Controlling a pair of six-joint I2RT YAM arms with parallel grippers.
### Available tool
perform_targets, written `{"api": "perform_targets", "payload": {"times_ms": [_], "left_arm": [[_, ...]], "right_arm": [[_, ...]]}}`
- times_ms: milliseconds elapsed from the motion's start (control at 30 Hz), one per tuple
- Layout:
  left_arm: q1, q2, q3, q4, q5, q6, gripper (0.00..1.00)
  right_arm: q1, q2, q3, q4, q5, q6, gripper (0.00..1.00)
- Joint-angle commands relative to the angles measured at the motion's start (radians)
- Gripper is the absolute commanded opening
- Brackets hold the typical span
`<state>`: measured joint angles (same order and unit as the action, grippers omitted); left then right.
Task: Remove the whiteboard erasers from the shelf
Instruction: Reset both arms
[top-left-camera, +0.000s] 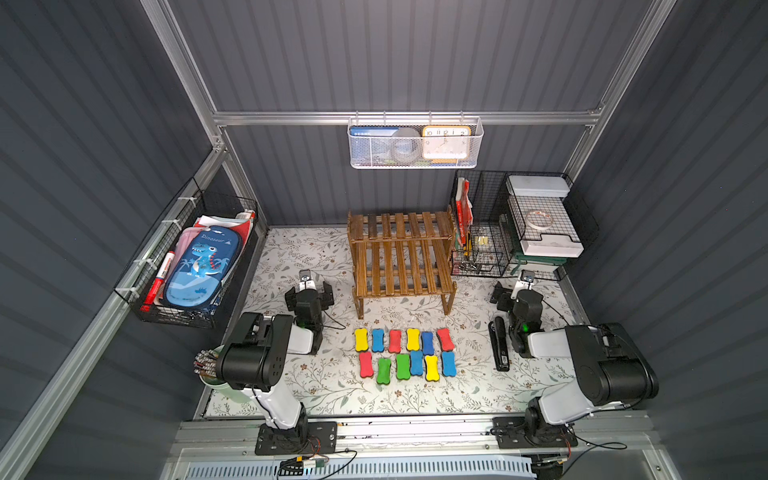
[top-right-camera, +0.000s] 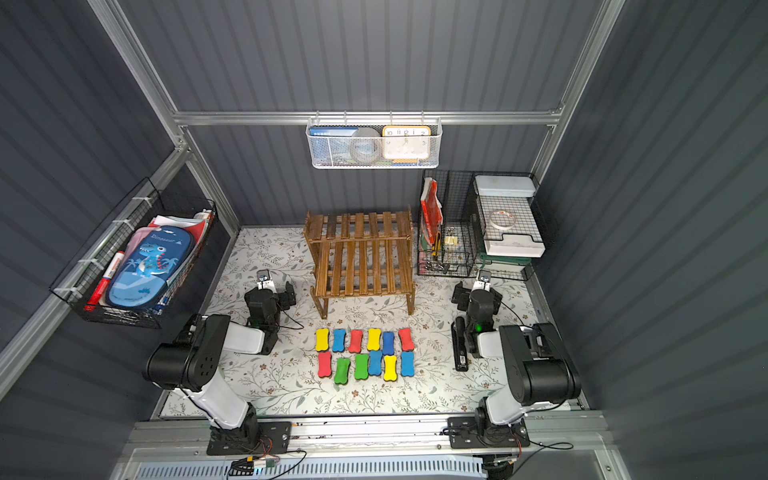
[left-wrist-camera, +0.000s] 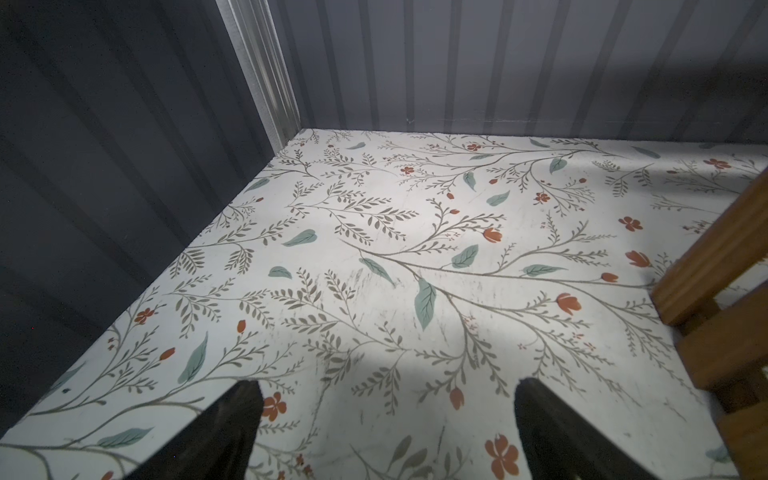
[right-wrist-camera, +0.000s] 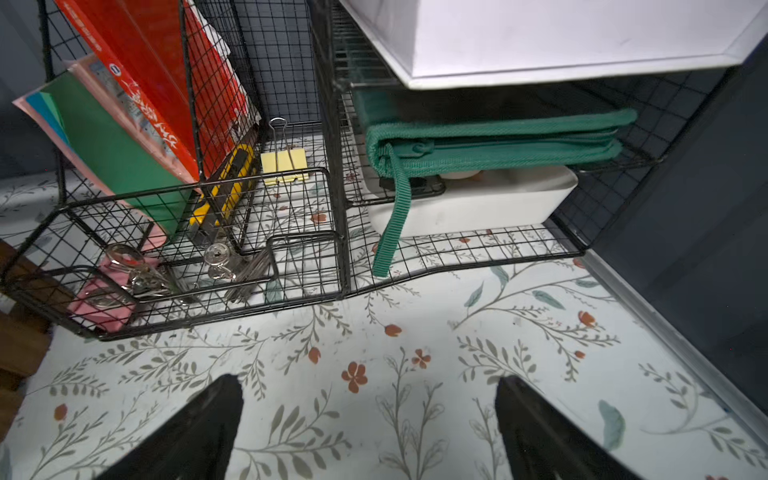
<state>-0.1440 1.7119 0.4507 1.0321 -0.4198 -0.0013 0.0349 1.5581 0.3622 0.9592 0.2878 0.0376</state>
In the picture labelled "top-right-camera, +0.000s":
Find yellow eraser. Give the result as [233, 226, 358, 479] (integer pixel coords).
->
[367, 328, 382, 352]
[383, 355, 398, 382]
[315, 328, 330, 353]

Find red eraser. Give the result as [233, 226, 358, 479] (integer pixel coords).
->
[317, 351, 332, 378]
[398, 328, 415, 352]
[348, 329, 363, 354]

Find blue eraser top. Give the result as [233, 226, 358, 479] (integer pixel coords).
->
[331, 329, 347, 353]
[381, 331, 396, 356]

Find blue eraser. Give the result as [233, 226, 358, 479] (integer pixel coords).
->
[400, 351, 415, 377]
[368, 351, 383, 376]
[381, 331, 396, 356]
[331, 329, 347, 353]

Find green eraser bottom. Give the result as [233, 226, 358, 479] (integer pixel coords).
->
[334, 358, 351, 385]
[354, 354, 370, 381]

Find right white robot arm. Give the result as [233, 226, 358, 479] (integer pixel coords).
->
[451, 274, 582, 432]

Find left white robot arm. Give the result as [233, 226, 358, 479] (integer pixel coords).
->
[143, 276, 296, 430]

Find wooden two-tier shelf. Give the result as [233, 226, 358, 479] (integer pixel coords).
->
[303, 211, 415, 319]

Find clear tape roll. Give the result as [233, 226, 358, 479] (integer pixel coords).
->
[488, 210, 516, 232]

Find red booklet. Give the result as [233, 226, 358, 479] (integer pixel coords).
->
[420, 177, 443, 247]

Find blue dinosaur pencil case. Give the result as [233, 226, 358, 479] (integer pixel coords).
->
[106, 226, 194, 310]

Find white paper tray stack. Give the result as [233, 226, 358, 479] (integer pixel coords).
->
[474, 175, 546, 258]

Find red white marker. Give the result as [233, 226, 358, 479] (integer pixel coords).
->
[84, 251, 125, 312]

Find blue box in basket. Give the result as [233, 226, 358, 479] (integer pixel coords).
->
[307, 126, 358, 168]

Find white yellow alarm clock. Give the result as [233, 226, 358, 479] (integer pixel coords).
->
[382, 125, 432, 162]

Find grey tape roll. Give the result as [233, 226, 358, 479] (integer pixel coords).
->
[349, 127, 382, 165]

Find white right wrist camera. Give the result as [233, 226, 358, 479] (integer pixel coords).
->
[473, 269, 491, 291]

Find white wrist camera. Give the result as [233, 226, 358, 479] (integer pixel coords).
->
[256, 269, 275, 292]
[473, 269, 491, 291]

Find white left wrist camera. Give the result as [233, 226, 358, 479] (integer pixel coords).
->
[256, 269, 275, 292]

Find black wire desk organizer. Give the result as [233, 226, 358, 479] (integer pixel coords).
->
[417, 170, 554, 281]

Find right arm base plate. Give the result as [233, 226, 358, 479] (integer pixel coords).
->
[441, 417, 530, 450]

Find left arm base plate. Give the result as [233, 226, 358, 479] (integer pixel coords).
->
[206, 422, 292, 456]

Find black wire side basket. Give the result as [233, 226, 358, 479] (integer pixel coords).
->
[50, 178, 217, 329]

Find white wire hanging basket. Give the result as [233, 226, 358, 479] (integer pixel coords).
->
[305, 116, 443, 170]

